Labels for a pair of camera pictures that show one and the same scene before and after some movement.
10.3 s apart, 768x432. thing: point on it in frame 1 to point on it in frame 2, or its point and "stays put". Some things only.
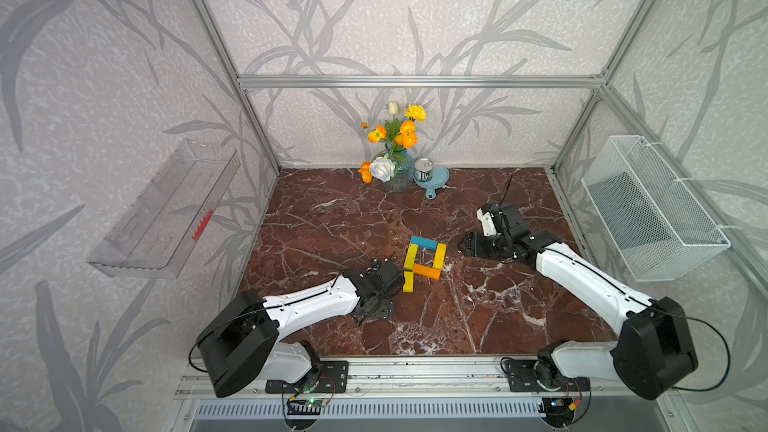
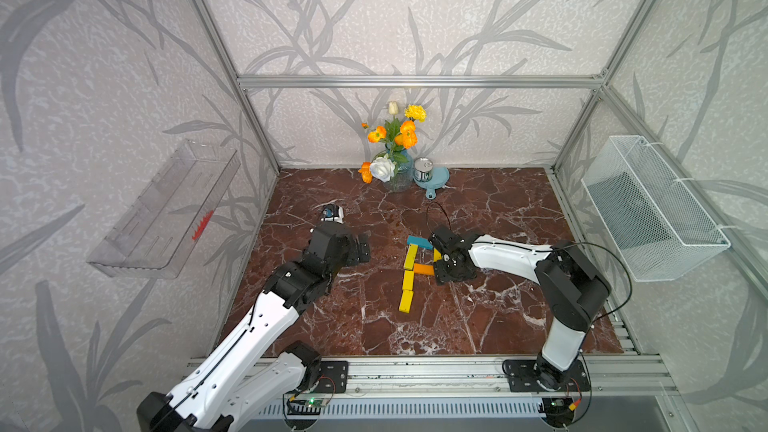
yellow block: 408,286 stays put
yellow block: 411,256 stays put
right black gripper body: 496,247 to 445,273
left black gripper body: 383,309 to 351,254
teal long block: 424,242 stays put
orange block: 425,271 stays put
